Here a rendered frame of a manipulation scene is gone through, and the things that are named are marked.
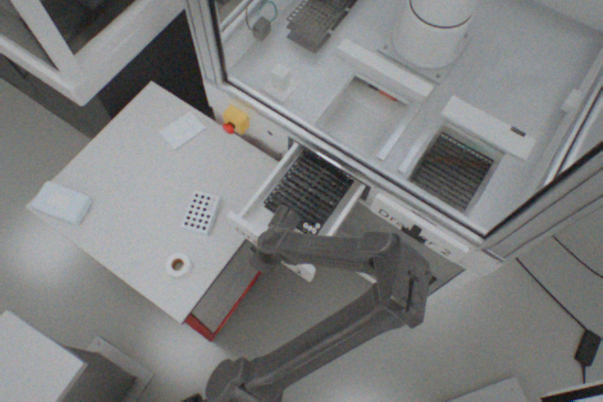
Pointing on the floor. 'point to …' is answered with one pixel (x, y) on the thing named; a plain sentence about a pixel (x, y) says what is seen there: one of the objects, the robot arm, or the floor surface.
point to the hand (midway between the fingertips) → (270, 261)
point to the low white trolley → (167, 208)
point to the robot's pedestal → (63, 368)
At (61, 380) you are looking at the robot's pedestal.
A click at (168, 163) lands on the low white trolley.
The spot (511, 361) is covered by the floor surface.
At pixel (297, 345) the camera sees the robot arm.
